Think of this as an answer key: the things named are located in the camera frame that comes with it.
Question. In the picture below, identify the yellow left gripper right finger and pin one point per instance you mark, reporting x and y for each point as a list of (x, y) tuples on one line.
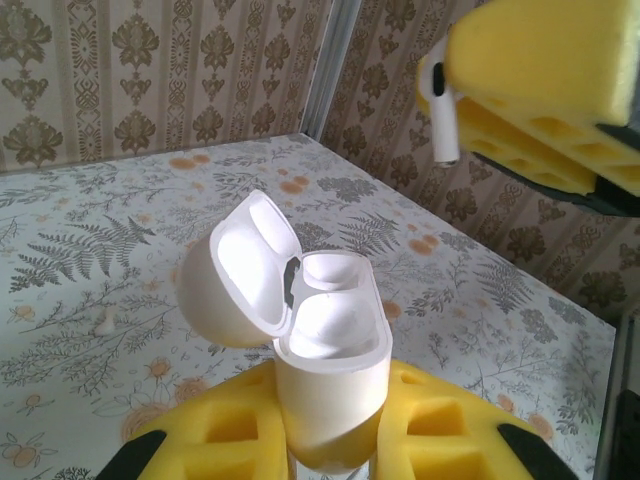
[(450, 440)]

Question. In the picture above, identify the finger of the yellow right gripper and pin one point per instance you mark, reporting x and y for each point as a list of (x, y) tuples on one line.
[(530, 145), (540, 55)]

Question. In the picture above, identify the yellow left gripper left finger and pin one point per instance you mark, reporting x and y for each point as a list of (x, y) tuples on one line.
[(200, 450)]

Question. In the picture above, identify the white earbud charging case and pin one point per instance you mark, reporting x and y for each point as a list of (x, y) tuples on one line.
[(330, 390)]

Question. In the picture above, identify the dark metal frame post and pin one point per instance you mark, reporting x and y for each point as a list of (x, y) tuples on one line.
[(630, 430)]

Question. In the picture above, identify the grey metal frame post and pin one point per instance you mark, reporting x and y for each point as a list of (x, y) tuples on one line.
[(327, 65)]

